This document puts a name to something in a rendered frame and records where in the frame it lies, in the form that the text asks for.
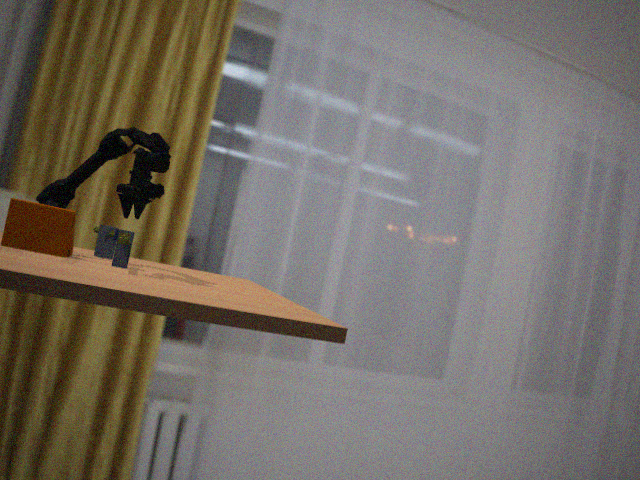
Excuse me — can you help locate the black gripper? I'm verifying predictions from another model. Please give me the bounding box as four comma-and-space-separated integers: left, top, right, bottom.
116, 168, 155, 219

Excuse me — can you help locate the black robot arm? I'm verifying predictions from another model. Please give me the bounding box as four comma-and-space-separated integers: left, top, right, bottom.
36, 126, 171, 209

